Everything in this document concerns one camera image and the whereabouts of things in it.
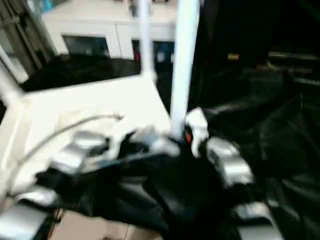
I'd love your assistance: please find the white plastic table top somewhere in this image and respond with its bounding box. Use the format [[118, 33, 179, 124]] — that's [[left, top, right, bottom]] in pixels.
[[0, 74, 182, 197]]

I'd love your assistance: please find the white plastic table leg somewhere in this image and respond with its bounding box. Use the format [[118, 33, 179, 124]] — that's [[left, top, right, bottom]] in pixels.
[[0, 62, 25, 109], [169, 0, 201, 143], [137, 0, 159, 84]]

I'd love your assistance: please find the black plastic mat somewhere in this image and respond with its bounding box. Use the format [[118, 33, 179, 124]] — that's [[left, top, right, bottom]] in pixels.
[[0, 50, 320, 240]]

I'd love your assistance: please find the white cabinet with glass doors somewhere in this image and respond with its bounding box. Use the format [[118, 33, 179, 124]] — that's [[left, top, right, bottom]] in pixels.
[[40, 0, 202, 62]]

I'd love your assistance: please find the light blue plastic film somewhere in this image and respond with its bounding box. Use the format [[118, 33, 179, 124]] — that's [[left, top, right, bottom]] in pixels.
[[31, 0, 56, 13]]

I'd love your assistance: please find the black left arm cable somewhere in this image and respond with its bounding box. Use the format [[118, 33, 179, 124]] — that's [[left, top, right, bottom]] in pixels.
[[10, 114, 124, 177]]

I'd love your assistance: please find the black bench with silver rail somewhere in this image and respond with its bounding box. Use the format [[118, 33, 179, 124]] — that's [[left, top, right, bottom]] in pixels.
[[265, 50, 320, 83]]

